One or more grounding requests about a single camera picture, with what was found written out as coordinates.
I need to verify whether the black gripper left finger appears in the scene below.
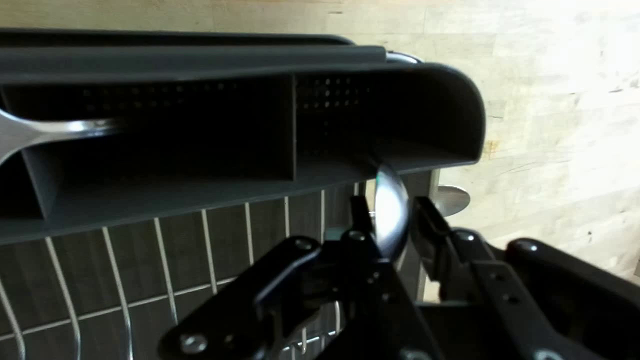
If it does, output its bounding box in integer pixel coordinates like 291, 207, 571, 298
339, 195, 441, 360

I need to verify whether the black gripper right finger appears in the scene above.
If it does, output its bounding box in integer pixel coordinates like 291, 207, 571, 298
413, 197, 601, 360

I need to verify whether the silver spoon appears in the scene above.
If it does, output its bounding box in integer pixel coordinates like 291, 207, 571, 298
436, 186, 470, 216
375, 166, 410, 259

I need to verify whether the silver spoon on table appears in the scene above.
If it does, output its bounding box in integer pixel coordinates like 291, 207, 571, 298
436, 186, 470, 216

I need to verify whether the steel dish rack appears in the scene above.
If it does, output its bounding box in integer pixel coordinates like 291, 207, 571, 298
0, 29, 487, 360

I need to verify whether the silver fork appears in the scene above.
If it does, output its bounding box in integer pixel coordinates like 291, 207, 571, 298
0, 109, 129, 163

